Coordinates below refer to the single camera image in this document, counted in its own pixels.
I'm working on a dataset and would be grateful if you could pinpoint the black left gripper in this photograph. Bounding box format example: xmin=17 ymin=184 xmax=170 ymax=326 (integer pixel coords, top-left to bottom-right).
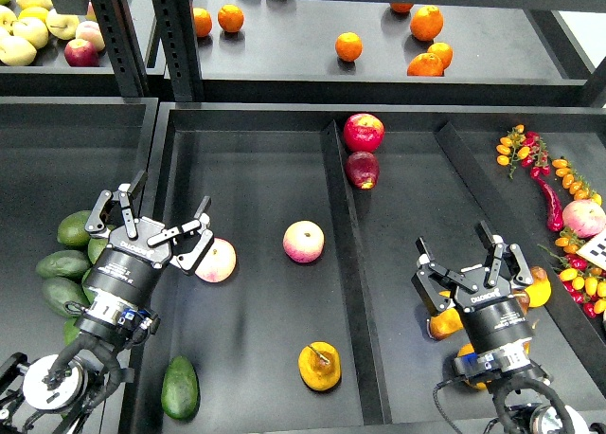
xmin=84 ymin=171 xmax=214 ymax=306

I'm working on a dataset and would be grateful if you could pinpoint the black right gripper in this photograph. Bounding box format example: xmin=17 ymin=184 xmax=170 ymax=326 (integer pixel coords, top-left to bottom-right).
xmin=412 ymin=221 xmax=534 ymax=354

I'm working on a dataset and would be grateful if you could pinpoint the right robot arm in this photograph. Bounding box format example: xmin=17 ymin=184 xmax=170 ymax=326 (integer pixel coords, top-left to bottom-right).
xmin=412 ymin=222 xmax=605 ymax=433

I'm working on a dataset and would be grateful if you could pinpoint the yellow pear leftmost of pile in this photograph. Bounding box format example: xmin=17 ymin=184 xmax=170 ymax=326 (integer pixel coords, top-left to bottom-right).
xmin=426 ymin=290 xmax=463 ymax=341

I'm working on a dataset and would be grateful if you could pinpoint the green avocado centre cluster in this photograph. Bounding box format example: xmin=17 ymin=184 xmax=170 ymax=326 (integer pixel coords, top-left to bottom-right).
xmin=80 ymin=268 xmax=97 ymax=305

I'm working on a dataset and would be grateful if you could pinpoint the pink apple left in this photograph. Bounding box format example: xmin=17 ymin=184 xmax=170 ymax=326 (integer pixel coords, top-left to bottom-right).
xmin=195 ymin=238 xmax=237 ymax=283

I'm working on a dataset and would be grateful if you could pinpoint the pink apple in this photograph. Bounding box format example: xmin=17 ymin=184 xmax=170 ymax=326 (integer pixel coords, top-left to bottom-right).
xmin=282 ymin=220 xmax=325 ymax=263
xmin=195 ymin=238 xmax=237 ymax=283

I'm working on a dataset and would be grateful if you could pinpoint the red chili pepper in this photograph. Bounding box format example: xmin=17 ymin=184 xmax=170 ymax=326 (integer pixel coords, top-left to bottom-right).
xmin=535 ymin=177 xmax=564 ymax=232

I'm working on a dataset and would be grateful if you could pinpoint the cherry tomato bunch lower right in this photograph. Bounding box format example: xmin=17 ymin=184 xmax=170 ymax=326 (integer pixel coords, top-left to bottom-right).
xmin=539 ymin=227 xmax=605 ymax=318

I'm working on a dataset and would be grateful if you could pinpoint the cherry tomato bunch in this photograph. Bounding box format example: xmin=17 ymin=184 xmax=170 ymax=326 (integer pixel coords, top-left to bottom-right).
xmin=539 ymin=227 xmax=605 ymax=318
xmin=495 ymin=124 xmax=551 ymax=179

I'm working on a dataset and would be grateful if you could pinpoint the black left tray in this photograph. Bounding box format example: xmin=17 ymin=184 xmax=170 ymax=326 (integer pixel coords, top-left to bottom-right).
xmin=1 ymin=97 xmax=157 ymax=360

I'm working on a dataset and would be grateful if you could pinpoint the pink peach right tray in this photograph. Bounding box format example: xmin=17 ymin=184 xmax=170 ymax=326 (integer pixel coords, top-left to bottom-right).
xmin=562 ymin=199 xmax=605 ymax=239

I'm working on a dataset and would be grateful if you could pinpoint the black white marker card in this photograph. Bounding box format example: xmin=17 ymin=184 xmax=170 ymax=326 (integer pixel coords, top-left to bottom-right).
xmin=577 ymin=230 xmax=606 ymax=270

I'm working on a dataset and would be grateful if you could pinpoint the cherry tomato bunch top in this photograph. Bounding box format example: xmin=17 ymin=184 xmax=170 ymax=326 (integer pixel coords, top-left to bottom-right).
xmin=495 ymin=124 xmax=551 ymax=179

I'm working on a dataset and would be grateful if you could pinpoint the orange cherry tomato vine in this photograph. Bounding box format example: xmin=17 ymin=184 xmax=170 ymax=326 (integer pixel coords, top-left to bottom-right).
xmin=551 ymin=158 xmax=602 ymax=206

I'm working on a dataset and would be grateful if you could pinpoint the dark red apple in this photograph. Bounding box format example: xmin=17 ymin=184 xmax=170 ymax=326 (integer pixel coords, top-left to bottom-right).
xmin=345 ymin=151 xmax=380 ymax=190

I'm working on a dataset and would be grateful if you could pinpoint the pink apple centre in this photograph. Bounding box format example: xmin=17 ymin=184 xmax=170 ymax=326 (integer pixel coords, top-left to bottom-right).
xmin=282 ymin=220 xmax=325 ymax=263

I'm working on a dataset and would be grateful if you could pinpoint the black middle divided tray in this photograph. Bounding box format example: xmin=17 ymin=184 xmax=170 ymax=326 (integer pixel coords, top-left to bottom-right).
xmin=118 ymin=103 xmax=605 ymax=433

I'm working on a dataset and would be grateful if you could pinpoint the bright red apple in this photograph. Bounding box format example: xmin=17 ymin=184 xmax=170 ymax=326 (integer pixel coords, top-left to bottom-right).
xmin=343 ymin=113 xmax=384 ymax=153

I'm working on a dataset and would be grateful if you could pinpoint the red apple on left shelf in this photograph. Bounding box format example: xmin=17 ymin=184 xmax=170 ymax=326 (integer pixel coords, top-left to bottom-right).
xmin=63 ymin=38 xmax=99 ymax=67

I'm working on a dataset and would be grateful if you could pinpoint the orange front right shelf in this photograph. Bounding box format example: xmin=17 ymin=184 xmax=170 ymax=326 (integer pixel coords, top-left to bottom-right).
xmin=407 ymin=52 xmax=444 ymax=77

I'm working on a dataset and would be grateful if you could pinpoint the pale peach on left shelf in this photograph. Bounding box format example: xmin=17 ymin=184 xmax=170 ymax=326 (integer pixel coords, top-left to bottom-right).
xmin=76 ymin=21 xmax=105 ymax=52

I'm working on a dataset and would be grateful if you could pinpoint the orange behind front right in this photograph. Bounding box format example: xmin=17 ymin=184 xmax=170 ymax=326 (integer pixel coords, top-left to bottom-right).
xmin=427 ymin=42 xmax=454 ymax=70

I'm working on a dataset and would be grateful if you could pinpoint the orange on shelf left edge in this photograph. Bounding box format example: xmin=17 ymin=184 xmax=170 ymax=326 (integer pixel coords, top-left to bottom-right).
xmin=192 ymin=8 xmax=213 ymax=38

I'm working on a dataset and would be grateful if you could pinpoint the pale yellow apple with stem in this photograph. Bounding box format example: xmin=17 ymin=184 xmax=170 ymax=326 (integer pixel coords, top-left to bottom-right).
xmin=45 ymin=9 xmax=80 ymax=41

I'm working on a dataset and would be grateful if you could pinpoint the pale yellow apple front left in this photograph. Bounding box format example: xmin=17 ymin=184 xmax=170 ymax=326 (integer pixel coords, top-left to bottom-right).
xmin=0 ymin=36 xmax=37 ymax=66

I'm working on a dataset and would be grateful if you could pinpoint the pale yellow apple middle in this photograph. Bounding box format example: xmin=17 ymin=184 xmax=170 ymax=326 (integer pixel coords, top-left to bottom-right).
xmin=12 ymin=17 xmax=49 ymax=49

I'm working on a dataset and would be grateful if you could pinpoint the yellow lemon on shelf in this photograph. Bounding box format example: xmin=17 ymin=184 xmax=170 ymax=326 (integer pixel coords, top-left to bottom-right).
xmin=18 ymin=6 xmax=49 ymax=23

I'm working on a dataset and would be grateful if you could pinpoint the black perforated shelf post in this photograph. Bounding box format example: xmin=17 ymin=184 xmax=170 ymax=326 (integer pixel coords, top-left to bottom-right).
xmin=151 ymin=0 xmax=204 ymax=102

